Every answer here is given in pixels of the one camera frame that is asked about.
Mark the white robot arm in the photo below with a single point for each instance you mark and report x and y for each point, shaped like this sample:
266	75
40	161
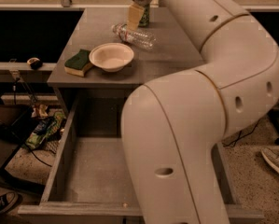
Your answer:
241	60

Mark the clear plastic water bottle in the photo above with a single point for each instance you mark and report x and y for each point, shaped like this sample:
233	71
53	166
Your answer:
138	38

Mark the green soda can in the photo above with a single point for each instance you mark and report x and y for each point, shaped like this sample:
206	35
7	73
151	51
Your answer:
144	22

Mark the green yellow sponge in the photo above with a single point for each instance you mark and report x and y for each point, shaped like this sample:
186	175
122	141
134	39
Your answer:
79	64

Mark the grey cabinet with top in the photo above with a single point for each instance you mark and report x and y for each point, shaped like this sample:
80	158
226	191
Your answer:
98	75

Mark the yellow black tape measure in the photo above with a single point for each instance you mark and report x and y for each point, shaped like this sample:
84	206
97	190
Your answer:
35	63

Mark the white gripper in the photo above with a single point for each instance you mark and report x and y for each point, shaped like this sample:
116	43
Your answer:
135	14

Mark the dark chair at left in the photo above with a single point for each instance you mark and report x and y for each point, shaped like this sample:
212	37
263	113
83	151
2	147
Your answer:
16	125

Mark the open grey top drawer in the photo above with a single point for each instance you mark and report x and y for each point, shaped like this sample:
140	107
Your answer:
89	182

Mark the black canvas sneaker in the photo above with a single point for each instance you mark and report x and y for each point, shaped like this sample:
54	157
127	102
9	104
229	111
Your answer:
8	201

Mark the green snack bags pile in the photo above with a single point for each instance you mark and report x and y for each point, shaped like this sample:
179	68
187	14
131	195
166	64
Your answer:
46	128

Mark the white paper bowl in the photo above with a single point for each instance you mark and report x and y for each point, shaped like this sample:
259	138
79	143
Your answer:
111	57

